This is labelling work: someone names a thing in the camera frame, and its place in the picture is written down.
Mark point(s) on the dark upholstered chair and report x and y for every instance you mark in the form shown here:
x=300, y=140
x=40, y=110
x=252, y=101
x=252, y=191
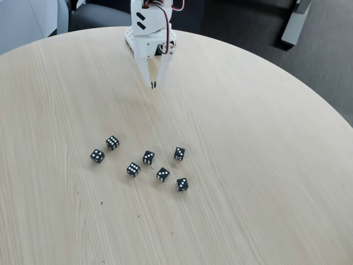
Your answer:
x=99, y=16

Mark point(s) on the grey metal desk leg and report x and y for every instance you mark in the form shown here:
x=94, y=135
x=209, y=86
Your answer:
x=293, y=25

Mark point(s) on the white cabinet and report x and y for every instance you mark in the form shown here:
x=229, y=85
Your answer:
x=24, y=22

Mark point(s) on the black die with white pips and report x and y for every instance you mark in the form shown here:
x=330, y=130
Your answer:
x=148, y=157
x=97, y=156
x=182, y=184
x=163, y=174
x=112, y=142
x=179, y=153
x=133, y=169

